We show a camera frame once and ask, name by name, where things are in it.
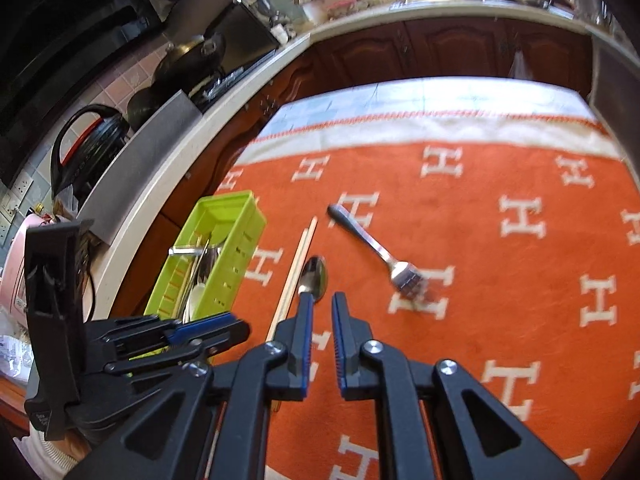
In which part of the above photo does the white ceramic soup spoon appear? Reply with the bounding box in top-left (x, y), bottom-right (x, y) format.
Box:
top-left (182, 283), bottom-right (205, 323)

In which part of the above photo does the steel soup spoon handle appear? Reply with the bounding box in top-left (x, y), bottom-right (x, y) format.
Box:
top-left (168, 242), bottom-right (224, 298)

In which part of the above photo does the light bamboo chopstick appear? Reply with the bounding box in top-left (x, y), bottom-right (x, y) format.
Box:
top-left (292, 217), bottom-right (318, 300)
top-left (266, 229), bottom-right (309, 341)

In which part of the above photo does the large steel spoon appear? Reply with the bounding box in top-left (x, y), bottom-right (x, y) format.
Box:
top-left (297, 255), bottom-right (329, 304)

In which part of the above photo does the green plastic utensil tray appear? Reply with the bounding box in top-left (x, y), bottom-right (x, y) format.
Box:
top-left (144, 191), bottom-right (267, 321)

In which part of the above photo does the pink appliance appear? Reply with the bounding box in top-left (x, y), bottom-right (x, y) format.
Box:
top-left (0, 214), bottom-right (51, 327)

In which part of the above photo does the steel stove splash guard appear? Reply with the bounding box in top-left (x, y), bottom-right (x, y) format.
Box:
top-left (78, 91), bottom-right (202, 245)

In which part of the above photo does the black electric kettle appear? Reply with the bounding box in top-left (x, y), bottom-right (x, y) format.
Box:
top-left (50, 103), bottom-right (130, 203)

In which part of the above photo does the orange H-pattern towel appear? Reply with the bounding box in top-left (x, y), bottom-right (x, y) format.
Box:
top-left (209, 109), bottom-right (640, 480)

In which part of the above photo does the black wok pan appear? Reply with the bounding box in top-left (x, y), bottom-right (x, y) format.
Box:
top-left (153, 32), bottom-right (227, 84)

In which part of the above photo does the white plastic bag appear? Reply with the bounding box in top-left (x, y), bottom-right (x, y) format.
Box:
top-left (508, 50), bottom-right (534, 80)

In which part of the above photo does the steel fork dark handle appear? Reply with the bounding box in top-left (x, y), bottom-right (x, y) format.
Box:
top-left (326, 204), bottom-right (428, 304)

